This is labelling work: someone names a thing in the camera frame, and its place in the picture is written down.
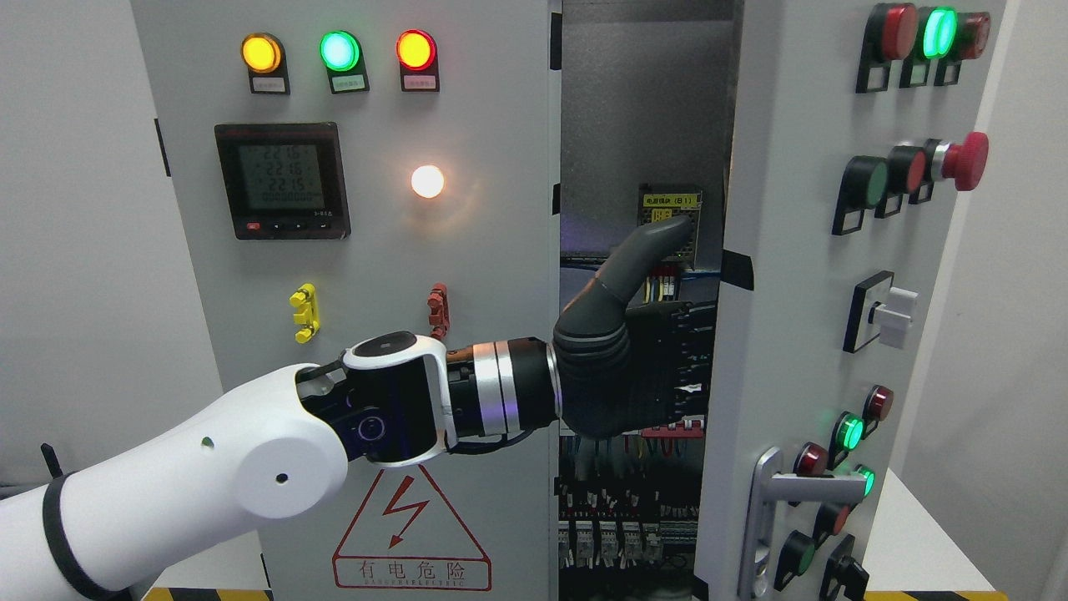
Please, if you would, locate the relay and terminal row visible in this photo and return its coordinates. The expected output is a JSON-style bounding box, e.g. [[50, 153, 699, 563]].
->
[[556, 478, 698, 575]]

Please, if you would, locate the silver door lever handle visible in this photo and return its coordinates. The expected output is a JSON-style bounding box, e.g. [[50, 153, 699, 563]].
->
[[737, 447, 867, 600]]

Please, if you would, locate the red emergency stop button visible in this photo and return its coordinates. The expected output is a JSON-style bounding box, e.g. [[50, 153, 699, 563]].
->
[[923, 132, 990, 193]]

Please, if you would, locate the green indicator lamp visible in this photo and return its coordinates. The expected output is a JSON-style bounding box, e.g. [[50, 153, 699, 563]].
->
[[318, 30, 370, 94]]

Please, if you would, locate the dark grey robot hand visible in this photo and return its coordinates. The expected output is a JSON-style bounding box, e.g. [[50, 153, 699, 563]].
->
[[553, 216, 717, 440]]

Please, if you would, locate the black digital power meter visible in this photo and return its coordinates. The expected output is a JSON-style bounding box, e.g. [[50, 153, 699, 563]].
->
[[214, 122, 351, 240]]

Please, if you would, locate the red indicator lamp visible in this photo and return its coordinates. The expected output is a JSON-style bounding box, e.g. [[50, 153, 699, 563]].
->
[[395, 29, 440, 93]]

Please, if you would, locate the black box with antenna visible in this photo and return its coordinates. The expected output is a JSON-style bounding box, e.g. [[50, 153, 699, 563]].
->
[[40, 442, 65, 479]]

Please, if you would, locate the yellow indicator lamp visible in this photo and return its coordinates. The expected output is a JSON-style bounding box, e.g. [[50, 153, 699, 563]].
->
[[240, 32, 290, 95]]

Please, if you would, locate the grey cabinet door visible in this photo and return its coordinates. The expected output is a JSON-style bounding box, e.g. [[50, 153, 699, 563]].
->
[[694, 1, 1005, 600], [131, 1, 557, 600]]

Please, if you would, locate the white sockets and red breaker row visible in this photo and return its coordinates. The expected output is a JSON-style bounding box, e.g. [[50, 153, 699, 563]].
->
[[640, 416, 707, 440]]

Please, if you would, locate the red terminal handle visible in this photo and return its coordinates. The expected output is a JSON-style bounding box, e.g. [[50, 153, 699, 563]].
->
[[426, 282, 451, 341]]

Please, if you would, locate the yellow terminal handle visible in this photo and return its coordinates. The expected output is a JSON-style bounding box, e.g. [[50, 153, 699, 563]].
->
[[289, 282, 320, 345]]

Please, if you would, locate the white rotary switch right door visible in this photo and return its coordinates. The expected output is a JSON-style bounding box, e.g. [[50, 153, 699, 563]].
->
[[842, 270, 918, 353]]

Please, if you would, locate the metal mesh power supply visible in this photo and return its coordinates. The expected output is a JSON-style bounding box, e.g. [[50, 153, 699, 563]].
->
[[637, 183, 704, 269]]

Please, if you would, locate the white glowing indicator lamp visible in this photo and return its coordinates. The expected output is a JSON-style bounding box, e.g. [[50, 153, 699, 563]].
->
[[411, 164, 446, 200]]

